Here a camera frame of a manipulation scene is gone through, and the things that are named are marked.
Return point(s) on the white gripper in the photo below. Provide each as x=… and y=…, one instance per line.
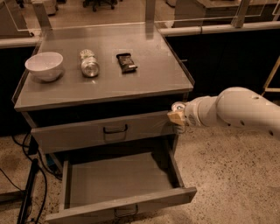
x=192, y=114

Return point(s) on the redbull can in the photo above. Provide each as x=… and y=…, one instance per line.
x=174, y=107

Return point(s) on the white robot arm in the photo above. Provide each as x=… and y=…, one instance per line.
x=234, y=107

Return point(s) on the closed upper grey drawer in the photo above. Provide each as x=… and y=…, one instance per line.
x=80, y=135

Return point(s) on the grey drawer cabinet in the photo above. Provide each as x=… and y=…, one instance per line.
x=157, y=83

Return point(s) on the open lower grey drawer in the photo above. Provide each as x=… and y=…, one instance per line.
x=98, y=180

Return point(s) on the black snack packet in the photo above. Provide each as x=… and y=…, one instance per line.
x=126, y=62

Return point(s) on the black office chair base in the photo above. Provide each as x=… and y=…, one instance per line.
x=95, y=3

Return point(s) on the white ceramic bowl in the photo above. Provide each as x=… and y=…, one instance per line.
x=45, y=66

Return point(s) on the black floor bar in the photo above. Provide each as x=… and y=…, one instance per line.
x=28, y=192

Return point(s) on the black upper drawer handle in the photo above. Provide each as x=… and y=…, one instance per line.
x=115, y=130

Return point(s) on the black drawer handle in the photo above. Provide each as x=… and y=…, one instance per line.
x=115, y=130
x=125, y=211

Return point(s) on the white horizontal rail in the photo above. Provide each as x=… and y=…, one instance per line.
x=166, y=32

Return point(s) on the yellow wheeled cart frame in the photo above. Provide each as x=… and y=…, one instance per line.
x=266, y=88

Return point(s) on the black lower drawer handle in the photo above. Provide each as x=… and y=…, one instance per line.
x=125, y=211

